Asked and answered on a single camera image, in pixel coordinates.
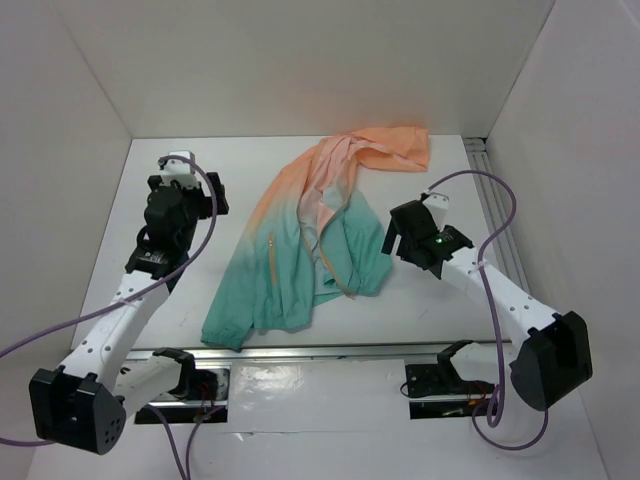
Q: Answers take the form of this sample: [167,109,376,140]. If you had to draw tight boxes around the teal and orange jacket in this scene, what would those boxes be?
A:
[201,126,430,350]

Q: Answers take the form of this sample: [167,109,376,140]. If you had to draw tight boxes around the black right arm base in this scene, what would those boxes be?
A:
[399,340,495,420]

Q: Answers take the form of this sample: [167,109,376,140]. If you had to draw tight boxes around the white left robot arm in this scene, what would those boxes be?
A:
[29,171,229,455]

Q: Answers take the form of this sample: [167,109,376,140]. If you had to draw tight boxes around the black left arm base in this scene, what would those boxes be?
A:
[149,348,231,424]

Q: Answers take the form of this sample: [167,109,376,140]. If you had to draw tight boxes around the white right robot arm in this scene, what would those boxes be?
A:
[382,195,593,411]

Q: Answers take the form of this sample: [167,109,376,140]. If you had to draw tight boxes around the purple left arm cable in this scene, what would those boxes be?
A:
[0,155,219,480]

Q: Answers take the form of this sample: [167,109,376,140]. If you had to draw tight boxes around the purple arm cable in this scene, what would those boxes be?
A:
[0,155,219,480]
[427,170,549,451]

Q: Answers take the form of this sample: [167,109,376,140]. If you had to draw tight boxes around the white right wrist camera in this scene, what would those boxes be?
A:
[421,192,449,230]

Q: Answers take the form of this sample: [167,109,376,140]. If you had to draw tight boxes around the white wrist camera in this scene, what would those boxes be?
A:
[421,192,449,230]
[158,159,200,190]

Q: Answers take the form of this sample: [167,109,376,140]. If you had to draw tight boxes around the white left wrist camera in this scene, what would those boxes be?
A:
[158,159,200,190]

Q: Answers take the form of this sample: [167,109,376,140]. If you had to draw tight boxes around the aluminium side rail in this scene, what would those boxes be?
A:
[462,137,530,292]

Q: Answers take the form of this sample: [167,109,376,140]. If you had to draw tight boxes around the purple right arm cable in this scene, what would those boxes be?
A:
[427,170,549,451]

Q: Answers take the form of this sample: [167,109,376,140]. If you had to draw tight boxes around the aluminium front rail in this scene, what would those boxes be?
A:
[119,341,506,362]

